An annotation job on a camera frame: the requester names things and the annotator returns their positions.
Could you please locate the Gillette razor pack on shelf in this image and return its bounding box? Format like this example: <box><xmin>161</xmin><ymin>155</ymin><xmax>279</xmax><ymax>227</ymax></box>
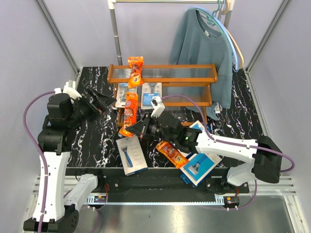
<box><xmin>115</xmin><ymin>83</ymin><xmax>137</xmax><ymax>108</ymax></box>

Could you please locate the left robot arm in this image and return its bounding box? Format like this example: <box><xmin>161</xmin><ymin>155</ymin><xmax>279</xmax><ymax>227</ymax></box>
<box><xmin>23</xmin><ymin>87</ymin><xmax>116</xmax><ymax>233</ymax></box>

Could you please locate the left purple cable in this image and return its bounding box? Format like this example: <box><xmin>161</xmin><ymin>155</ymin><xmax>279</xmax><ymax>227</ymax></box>
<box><xmin>23</xmin><ymin>90</ymin><xmax>102</xmax><ymax>233</ymax></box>

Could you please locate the Gillette razor blister pack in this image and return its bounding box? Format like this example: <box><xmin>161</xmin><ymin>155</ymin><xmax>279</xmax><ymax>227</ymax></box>
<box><xmin>141</xmin><ymin>83</ymin><xmax>162</xmax><ymax>110</ymax></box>

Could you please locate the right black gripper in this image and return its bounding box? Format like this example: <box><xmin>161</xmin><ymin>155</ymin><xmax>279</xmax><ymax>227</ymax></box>
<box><xmin>128</xmin><ymin>112</ymin><xmax>176</xmax><ymax>144</ymax></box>

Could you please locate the orange BIC razor bag front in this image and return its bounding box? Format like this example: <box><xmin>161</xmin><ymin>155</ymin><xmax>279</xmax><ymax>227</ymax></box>
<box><xmin>128</xmin><ymin>56</ymin><xmax>144</xmax><ymax>88</ymax></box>

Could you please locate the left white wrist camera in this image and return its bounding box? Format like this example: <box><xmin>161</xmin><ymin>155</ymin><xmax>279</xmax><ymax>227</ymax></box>
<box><xmin>54</xmin><ymin>80</ymin><xmax>82</xmax><ymax>100</ymax></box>

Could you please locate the orange bic razor bag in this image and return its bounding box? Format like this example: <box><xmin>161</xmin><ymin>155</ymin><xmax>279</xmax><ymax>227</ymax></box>
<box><xmin>156</xmin><ymin>141</ymin><xmax>189</xmax><ymax>169</ymax></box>
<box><xmin>128</xmin><ymin>56</ymin><xmax>144</xmax><ymax>88</ymax></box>
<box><xmin>119</xmin><ymin>92</ymin><xmax>138</xmax><ymax>137</ymax></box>

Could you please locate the blue razor box lower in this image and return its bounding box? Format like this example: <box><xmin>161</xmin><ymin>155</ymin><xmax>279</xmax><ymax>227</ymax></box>
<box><xmin>180</xmin><ymin>153</ymin><xmax>222</xmax><ymax>187</ymax></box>

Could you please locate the blue razor box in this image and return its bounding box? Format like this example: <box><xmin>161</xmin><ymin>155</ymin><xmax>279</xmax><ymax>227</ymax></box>
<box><xmin>180</xmin><ymin>153</ymin><xmax>222</xmax><ymax>187</ymax></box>
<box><xmin>189</xmin><ymin>120</ymin><xmax>206</xmax><ymax>132</ymax></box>

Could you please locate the light blue clothes hanger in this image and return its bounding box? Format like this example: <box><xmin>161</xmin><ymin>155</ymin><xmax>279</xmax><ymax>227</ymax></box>
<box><xmin>195</xmin><ymin>0</ymin><xmax>239</xmax><ymax>72</ymax></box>

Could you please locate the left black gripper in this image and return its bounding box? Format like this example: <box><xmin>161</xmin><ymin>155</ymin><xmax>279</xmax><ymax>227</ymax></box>
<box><xmin>68</xmin><ymin>85</ymin><xmax>117</xmax><ymax>127</ymax></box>

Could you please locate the purple cable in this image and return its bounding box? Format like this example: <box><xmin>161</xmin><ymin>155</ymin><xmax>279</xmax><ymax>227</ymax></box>
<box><xmin>23</xmin><ymin>90</ymin><xmax>102</xmax><ymax>233</ymax></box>
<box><xmin>161</xmin><ymin>95</ymin><xmax>296</xmax><ymax>212</ymax></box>

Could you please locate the blue razor box upper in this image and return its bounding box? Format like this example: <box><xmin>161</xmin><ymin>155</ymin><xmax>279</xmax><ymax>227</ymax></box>
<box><xmin>189</xmin><ymin>120</ymin><xmax>206</xmax><ymax>132</ymax></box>

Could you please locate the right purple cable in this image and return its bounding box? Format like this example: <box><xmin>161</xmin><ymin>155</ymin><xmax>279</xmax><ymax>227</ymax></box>
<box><xmin>161</xmin><ymin>95</ymin><xmax>296</xmax><ymax>212</ymax></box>

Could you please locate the orange wooden three-tier shelf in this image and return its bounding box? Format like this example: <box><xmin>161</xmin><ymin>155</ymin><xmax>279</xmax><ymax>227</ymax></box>
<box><xmin>107</xmin><ymin>64</ymin><xmax>218</xmax><ymax>127</ymax></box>

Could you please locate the teal t-shirt on hanger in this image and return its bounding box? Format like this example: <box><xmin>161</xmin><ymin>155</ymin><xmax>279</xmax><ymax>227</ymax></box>
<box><xmin>169</xmin><ymin>7</ymin><xmax>233</xmax><ymax>121</ymax></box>

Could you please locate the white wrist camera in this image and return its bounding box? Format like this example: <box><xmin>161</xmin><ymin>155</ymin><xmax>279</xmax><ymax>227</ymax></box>
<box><xmin>151</xmin><ymin>96</ymin><xmax>165</xmax><ymax>118</ymax></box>
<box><xmin>54</xmin><ymin>80</ymin><xmax>82</xmax><ymax>100</ymax></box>

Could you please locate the metal clothes rack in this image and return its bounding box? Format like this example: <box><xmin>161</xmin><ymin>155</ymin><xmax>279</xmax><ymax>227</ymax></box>
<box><xmin>107</xmin><ymin>0</ymin><xmax>235</xmax><ymax>66</ymax></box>

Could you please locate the wooden clothes hanger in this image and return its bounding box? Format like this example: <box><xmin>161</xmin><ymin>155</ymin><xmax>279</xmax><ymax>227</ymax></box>
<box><xmin>217</xmin><ymin>0</ymin><xmax>244</xmax><ymax>70</ymax></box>

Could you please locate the white Harry's razor box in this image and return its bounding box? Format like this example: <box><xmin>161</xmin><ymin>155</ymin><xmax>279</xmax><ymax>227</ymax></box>
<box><xmin>116</xmin><ymin>135</ymin><xmax>148</xmax><ymax>176</ymax></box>

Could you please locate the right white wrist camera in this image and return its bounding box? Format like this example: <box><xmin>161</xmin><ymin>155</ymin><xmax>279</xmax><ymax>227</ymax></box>
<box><xmin>151</xmin><ymin>96</ymin><xmax>165</xmax><ymax>118</ymax></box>

